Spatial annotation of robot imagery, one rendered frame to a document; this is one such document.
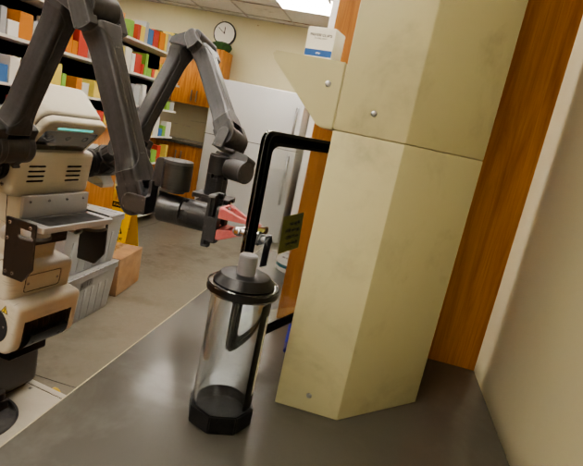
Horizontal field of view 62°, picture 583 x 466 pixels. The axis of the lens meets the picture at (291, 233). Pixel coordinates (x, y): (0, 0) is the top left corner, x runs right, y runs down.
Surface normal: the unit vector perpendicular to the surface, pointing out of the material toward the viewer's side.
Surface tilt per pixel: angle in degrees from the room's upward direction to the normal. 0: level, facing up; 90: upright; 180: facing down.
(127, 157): 82
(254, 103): 90
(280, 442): 0
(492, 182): 90
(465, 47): 90
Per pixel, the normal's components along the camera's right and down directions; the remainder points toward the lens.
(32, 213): 0.91, 0.25
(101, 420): 0.20, -0.96
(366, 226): -0.20, 0.17
